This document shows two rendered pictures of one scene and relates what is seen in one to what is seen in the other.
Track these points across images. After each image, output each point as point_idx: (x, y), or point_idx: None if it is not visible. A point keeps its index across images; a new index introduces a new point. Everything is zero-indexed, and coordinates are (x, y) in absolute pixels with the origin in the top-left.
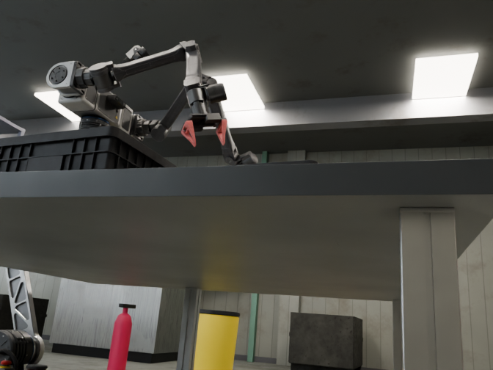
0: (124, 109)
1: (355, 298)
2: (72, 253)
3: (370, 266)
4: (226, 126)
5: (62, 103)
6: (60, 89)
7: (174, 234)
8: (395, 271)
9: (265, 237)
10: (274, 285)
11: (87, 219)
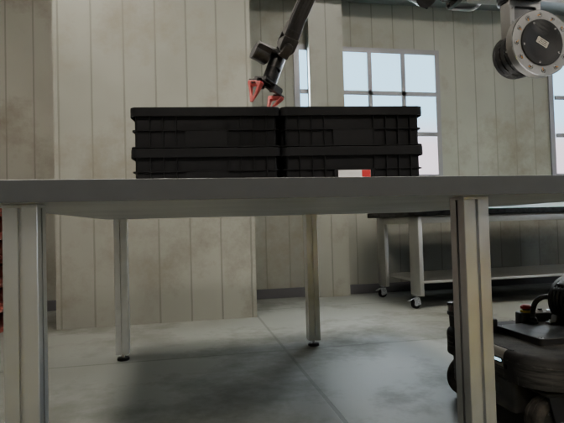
0: None
1: (122, 202)
2: (321, 211)
3: (127, 216)
4: (248, 86)
5: (493, 4)
6: (473, 5)
7: (211, 216)
8: (109, 216)
9: (173, 216)
10: (241, 207)
11: (232, 216)
